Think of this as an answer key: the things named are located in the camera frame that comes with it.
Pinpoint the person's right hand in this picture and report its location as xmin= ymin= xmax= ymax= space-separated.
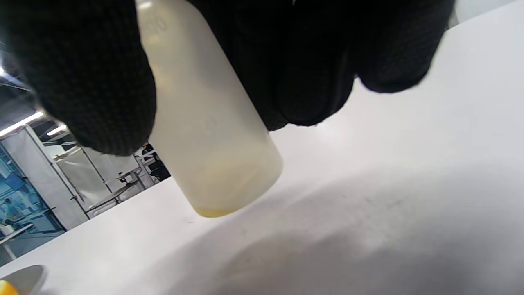
xmin=0 ymin=0 xmax=455 ymax=156

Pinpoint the grey round plate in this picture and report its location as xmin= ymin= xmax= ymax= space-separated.
xmin=0 ymin=264 xmax=46 ymax=295

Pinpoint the white squeeze honey bottle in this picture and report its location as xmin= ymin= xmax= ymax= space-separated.
xmin=135 ymin=0 xmax=284 ymax=218

